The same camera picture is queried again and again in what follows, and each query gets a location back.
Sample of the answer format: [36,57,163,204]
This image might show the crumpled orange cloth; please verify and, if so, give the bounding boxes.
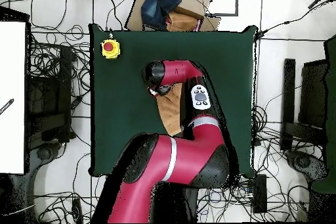
[165,11,201,32]

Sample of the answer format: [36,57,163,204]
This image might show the yellow emergency stop button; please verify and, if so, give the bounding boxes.
[100,38,122,60]

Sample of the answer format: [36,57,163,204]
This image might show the black upright bar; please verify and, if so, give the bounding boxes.
[280,58,297,152]

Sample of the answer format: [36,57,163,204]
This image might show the black cable tangle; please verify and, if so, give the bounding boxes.
[27,24,92,109]
[199,105,324,222]

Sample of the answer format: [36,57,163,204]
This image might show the white panel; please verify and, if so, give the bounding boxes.
[0,21,26,175]

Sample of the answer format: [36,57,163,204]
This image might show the black pedestal leg with knob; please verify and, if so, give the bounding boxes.
[285,149,329,183]
[26,141,62,177]

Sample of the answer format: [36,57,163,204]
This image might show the black flat panel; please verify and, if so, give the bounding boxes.
[298,59,329,130]

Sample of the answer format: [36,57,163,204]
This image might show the black striped bar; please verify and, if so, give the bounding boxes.
[0,98,14,116]

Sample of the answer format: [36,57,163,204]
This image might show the green cloth sheet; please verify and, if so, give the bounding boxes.
[310,34,336,194]

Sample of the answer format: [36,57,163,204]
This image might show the peach terry towel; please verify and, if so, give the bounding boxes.
[156,82,185,137]

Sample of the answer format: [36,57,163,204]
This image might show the dark green table cloth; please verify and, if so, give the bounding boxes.
[88,23,259,179]

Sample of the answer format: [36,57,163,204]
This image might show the black cable with plug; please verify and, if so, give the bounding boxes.
[255,0,336,39]

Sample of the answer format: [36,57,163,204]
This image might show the brown cardboard box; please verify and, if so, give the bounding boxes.
[125,0,222,32]

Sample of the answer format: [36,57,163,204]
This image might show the blue jeans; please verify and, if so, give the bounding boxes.
[140,0,182,31]

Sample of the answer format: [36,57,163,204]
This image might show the curved black cable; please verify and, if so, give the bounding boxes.
[99,0,124,32]

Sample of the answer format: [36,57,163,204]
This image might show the looped black cable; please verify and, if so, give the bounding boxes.
[30,0,71,30]

